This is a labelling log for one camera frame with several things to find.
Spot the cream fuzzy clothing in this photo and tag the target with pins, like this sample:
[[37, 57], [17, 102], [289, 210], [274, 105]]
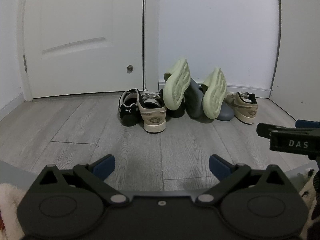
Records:
[[8, 205]]

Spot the beige sneaker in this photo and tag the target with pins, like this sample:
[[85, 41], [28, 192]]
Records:
[[152, 118], [245, 110]]

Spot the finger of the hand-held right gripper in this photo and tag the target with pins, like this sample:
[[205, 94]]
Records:
[[307, 123], [265, 130]]

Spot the white door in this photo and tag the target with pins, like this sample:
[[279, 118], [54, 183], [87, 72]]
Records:
[[75, 62]]

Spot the light green slide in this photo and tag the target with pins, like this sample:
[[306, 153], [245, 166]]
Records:
[[215, 92], [177, 85]]

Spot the metal door hinge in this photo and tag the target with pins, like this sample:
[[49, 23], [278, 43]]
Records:
[[25, 63]]

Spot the black white fuzzy clothing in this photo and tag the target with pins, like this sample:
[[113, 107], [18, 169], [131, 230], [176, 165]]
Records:
[[311, 187]]

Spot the grey slide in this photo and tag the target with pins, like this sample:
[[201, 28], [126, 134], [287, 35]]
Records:
[[226, 113], [195, 100]]

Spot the round metal door stopper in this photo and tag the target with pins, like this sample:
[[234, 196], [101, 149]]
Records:
[[129, 68]]

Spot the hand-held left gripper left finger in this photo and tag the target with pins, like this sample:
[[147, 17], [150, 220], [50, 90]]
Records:
[[103, 166]]

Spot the grey mat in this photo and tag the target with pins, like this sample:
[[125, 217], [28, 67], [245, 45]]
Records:
[[12, 172]]

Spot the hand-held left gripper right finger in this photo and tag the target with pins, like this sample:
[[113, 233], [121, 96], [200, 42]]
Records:
[[220, 166]]

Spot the white baseboard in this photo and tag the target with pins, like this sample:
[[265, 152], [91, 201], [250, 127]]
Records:
[[250, 90], [10, 106]]

